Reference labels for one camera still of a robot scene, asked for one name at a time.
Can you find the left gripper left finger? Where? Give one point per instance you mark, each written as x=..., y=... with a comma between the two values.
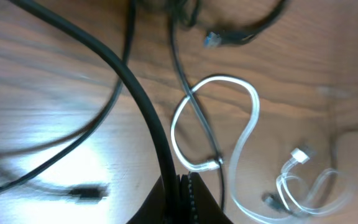
x=156, y=209

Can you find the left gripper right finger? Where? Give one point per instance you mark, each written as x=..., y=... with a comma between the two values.
x=198, y=206

